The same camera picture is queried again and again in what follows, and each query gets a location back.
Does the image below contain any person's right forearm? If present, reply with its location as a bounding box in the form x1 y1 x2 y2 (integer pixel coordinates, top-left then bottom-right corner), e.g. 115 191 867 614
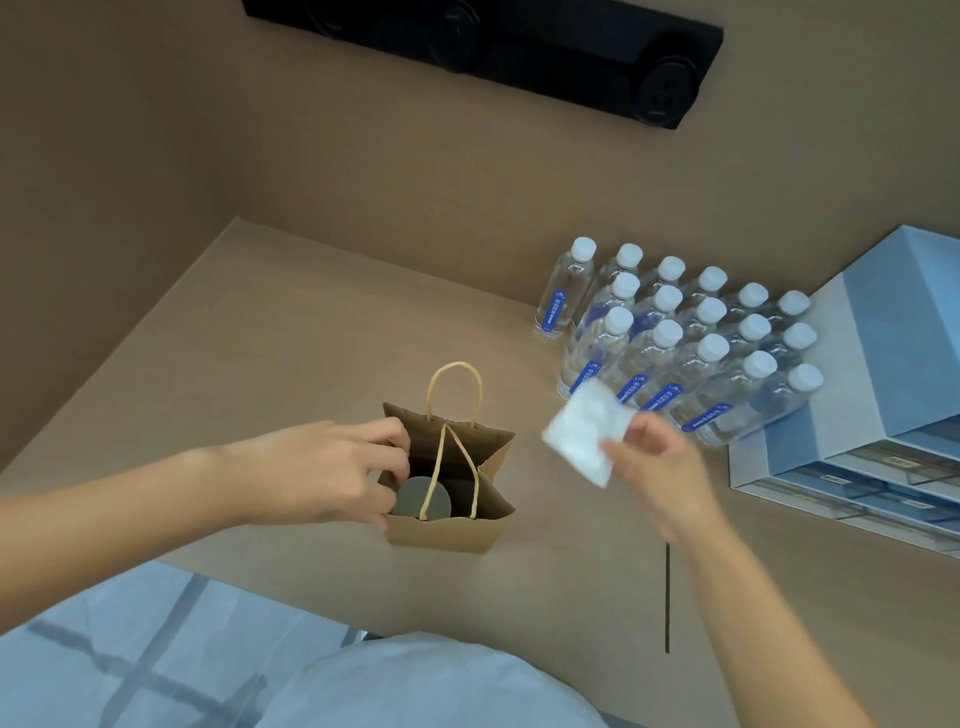
663 508 877 728

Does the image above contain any person's right hand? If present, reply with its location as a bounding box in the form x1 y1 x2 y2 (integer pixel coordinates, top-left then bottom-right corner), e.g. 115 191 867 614
599 410 727 546

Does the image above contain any person's white clothing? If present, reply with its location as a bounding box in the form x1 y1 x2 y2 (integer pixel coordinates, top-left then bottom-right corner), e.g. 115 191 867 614
257 631 610 728

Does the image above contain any person's left hand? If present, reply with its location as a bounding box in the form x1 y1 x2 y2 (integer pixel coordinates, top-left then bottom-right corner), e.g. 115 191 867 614
222 417 413 534

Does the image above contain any white napkin packet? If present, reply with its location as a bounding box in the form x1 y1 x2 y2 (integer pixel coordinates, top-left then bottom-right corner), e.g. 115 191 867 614
540 376 636 489

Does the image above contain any blue and white drawer box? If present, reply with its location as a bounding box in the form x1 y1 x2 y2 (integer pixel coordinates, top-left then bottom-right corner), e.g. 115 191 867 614
728 224 960 561

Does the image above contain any grey round can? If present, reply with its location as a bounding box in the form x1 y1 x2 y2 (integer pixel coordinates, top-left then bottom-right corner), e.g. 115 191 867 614
393 475 453 521

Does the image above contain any person's left forearm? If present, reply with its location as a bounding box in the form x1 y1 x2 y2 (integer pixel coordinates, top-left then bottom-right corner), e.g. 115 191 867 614
0 445 243 595

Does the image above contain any brown paper bag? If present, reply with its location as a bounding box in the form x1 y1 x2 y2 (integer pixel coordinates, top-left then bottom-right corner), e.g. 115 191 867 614
376 361 518 555

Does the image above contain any black socket panel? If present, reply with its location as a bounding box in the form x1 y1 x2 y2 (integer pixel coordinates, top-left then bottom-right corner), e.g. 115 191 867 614
240 0 726 131

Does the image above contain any group of clear water bottles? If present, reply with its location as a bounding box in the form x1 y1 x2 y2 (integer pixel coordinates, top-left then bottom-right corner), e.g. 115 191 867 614
533 235 825 450

